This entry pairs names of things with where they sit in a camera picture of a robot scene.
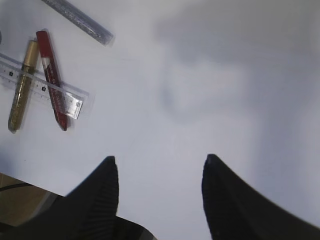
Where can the silver glitter pen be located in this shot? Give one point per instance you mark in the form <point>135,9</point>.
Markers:
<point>81,20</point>

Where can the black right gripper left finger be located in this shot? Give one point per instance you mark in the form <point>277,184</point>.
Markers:
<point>89,212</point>

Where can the red glitter pen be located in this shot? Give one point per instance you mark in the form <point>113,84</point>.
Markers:
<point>52,77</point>

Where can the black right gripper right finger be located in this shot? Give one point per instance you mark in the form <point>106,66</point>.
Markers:
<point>235,211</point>

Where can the gold glitter pen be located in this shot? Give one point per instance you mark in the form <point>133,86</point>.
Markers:
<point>23,87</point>

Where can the clear plastic ruler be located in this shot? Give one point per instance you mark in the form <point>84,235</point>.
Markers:
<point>66,99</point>

